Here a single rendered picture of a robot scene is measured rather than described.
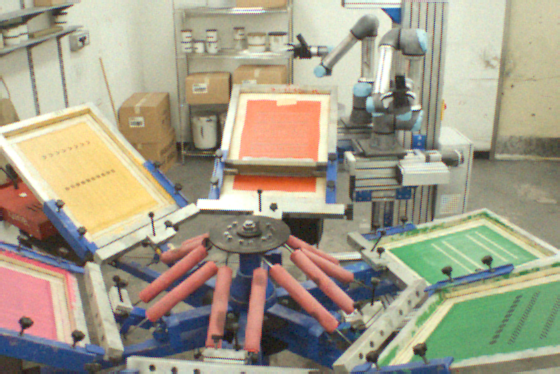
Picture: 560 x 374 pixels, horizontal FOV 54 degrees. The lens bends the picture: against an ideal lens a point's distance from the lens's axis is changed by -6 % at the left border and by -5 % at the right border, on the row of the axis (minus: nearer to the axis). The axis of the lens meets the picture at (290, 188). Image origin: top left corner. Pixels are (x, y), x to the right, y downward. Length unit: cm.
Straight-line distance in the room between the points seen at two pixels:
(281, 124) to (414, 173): 75
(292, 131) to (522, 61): 420
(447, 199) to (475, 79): 331
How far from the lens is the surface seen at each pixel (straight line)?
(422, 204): 353
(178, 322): 211
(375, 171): 314
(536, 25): 680
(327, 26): 642
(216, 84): 622
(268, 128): 307
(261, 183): 285
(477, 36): 658
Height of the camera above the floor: 228
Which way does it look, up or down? 23 degrees down
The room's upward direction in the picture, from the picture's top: straight up
